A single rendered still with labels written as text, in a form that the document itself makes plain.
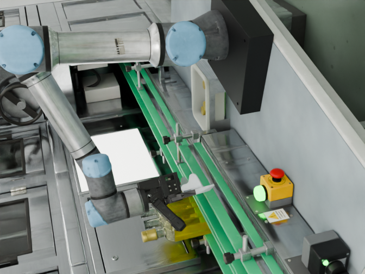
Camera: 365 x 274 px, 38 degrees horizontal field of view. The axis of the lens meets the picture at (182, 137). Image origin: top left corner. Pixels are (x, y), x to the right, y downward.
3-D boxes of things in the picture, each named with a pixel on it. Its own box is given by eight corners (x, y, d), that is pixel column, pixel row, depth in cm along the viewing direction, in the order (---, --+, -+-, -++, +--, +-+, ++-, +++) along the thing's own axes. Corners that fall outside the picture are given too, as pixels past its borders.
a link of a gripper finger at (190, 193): (192, 190, 144) (164, 197, 147) (194, 195, 144) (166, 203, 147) (199, 187, 149) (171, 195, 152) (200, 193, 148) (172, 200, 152)
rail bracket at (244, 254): (269, 246, 138) (221, 257, 135) (271, 224, 134) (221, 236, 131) (276, 256, 135) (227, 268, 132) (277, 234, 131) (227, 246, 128)
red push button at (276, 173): (266, 178, 149) (267, 168, 148) (279, 175, 150) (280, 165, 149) (273, 186, 146) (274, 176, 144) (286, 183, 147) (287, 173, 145)
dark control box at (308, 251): (331, 252, 133) (300, 260, 131) (334, 228, 129) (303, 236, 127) (348, 275, 126) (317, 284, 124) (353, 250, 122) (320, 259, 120)
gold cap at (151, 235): (155, 234, 166) (141, 237, 165) (154, 225, 164) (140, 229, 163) (157, 242, 163) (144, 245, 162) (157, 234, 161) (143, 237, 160)
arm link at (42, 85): (-10, 41, 148) (82, 182, 162) (-13, 41, 138) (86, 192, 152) (26, 21, 150) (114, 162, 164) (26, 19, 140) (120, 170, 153)
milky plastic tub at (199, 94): (213, 111, 207) (192, 114, 205) (212, 57, 195) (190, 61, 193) (229, 132, 192) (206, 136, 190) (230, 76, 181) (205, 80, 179)
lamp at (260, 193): (260, 194, 152) (251, 196, 151) (261, 181, 150) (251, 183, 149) (267, 203, 148) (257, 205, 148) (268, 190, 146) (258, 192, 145)
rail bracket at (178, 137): (196, 157, 192) (163, 163, 189) (195, 117, 183) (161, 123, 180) (199, 161, 189) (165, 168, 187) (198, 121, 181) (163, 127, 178)
